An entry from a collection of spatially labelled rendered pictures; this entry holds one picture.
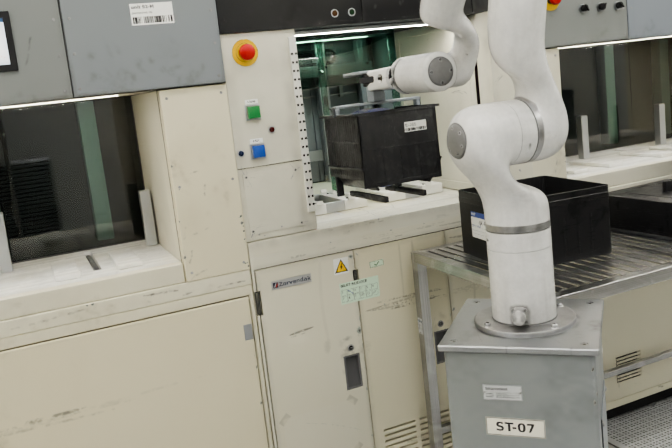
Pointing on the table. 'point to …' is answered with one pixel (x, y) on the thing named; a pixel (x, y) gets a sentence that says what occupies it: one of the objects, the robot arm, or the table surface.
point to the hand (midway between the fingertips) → (374, 79)
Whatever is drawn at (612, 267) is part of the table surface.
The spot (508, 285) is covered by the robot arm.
